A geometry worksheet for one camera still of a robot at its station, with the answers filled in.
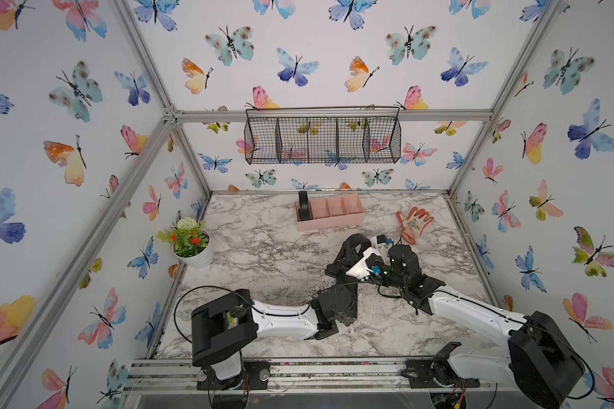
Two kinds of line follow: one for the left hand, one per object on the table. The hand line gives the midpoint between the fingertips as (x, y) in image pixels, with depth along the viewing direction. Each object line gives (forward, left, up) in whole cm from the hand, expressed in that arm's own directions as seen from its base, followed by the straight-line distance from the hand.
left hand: (344, 245), depth 71 cm
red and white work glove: (+25, -33, -26) cm, 49 cm away
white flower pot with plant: (+10, +50, -12) cm, 52 cm away
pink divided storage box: (+37, 0, -30) cm, 48 cm away
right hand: (0, -2, -11) cm, 11 cm away
